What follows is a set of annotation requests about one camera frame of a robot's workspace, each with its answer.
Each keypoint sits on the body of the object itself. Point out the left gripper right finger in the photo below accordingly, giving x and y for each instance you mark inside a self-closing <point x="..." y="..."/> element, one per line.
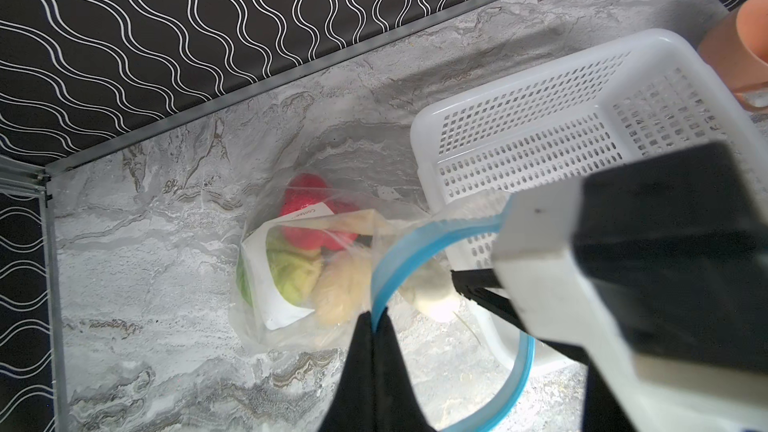
<point x="396" y="406"/>

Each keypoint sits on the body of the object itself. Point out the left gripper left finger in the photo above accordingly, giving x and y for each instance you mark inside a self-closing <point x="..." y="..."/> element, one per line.
<point x="353" y="408"/>

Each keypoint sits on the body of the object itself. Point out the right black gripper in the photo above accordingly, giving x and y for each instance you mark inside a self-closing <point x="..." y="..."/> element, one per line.
<point x="602" y="413"/>

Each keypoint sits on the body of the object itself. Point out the yellow potato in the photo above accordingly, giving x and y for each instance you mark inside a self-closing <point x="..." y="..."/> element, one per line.
<point x="342" y="291"/>

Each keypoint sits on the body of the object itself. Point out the green cabbage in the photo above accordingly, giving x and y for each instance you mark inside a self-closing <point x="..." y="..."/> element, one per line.
<point x="294" y="271"/>

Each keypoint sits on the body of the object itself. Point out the clear zip top bag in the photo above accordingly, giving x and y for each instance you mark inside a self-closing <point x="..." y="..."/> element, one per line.
<point x="401" y="237"/>

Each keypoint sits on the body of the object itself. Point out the red strawberry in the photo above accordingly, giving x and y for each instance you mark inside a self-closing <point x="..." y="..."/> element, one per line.
<point x="303" y="191"/>
<point x="310" y="239"/>

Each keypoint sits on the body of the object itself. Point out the white plastic perforated basket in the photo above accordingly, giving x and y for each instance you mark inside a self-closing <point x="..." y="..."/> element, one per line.
<point x="622" y="101"/>

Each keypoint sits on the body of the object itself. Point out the orange ceramic cup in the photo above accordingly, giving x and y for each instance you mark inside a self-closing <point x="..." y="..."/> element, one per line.
<point x="736" y="49"/>

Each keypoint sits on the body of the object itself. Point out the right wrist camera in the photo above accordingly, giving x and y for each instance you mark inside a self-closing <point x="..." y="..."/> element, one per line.
<point x="657" y="270"/>

